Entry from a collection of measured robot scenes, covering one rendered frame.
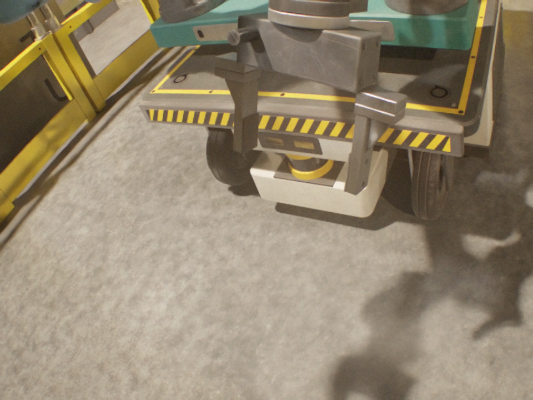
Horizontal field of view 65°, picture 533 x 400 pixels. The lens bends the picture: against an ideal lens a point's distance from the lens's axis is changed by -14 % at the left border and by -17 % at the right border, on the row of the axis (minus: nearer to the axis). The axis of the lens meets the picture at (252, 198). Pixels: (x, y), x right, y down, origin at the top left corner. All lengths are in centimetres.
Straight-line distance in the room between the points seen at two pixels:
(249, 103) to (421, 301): 54
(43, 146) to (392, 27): 131
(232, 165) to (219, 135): 9
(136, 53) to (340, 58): 163
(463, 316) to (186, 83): 72
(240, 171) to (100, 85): 88
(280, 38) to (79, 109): 144
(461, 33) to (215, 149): 62
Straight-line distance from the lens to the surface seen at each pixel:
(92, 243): 131
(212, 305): 100
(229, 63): 49
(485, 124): 101
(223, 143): 109
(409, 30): 77
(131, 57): 198
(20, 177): 171
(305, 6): 41
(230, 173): 112
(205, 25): 95
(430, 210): 92
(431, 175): 89
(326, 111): 79
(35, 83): 265
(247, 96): 50
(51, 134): 176
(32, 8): 46
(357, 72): 41
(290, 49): 44
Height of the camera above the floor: 78
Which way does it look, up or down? 42 degrees down
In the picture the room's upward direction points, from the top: 24 degrees counter-clockwise
